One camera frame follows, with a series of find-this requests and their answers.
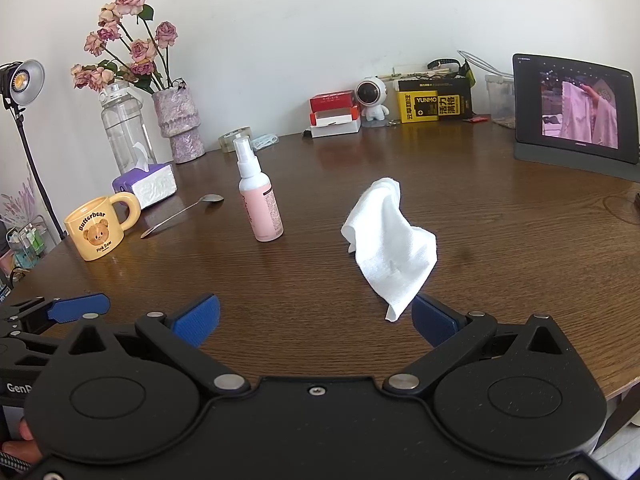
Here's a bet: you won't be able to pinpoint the purple tissue box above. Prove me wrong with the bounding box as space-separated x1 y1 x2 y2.
112 142 178 210

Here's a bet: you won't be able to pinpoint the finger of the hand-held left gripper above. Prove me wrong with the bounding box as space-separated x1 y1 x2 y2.
0 291 111 335

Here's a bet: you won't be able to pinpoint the pink spray bottle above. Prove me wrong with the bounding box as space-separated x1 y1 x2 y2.
233 136 284 243

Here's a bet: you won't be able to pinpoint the metal spoon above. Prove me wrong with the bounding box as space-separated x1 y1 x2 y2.
140 193 225 239

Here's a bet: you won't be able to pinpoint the white astronaut figure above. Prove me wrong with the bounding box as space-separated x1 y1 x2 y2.
355 77 389 123

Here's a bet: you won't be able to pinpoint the clear plastic container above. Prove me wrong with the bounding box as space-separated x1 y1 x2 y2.
484 74 516 123

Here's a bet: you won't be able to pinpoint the red white box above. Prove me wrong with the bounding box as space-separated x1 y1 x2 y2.
308 89 362 139

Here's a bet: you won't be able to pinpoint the black framed picture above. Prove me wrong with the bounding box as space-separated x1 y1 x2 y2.
512 53 636 150

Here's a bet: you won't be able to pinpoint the studio lamp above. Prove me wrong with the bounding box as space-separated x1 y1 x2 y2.
0 59 46 109

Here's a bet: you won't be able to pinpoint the clear plastic water bottle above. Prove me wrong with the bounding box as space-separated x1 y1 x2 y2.
99 80 158 175

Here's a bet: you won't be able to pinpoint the mottled purple vase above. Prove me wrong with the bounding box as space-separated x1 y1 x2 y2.
151 80 206 164

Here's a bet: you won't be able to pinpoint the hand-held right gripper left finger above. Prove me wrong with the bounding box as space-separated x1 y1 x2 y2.
62 294 251 397

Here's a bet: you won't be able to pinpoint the wire storage rack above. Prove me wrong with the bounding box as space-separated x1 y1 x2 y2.
0 215 51 301

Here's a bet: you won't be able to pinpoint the white flat box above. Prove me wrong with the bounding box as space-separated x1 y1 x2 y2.
390 65 436 81

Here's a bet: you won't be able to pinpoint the dried pink roses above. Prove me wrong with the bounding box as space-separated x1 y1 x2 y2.
70 0 179 95

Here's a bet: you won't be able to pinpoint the person's left hand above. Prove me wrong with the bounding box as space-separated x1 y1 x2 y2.
0 417 44 466

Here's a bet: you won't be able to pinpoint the yellow black box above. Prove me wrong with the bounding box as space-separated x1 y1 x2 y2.
396 76 473 123

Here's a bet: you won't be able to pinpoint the black lamp stand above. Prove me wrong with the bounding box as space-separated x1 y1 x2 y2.
10 105 68 241

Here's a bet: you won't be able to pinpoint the grey tablet stand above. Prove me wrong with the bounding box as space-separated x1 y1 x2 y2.
514 141 640 183

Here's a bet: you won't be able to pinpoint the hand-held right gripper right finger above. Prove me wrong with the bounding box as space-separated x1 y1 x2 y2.
382 294 577 397

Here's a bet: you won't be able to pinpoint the clear tape roll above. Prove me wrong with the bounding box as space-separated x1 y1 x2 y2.
219 125 253 152

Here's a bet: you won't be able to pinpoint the yellow bear mug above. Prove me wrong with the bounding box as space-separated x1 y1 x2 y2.
64 192 142 262

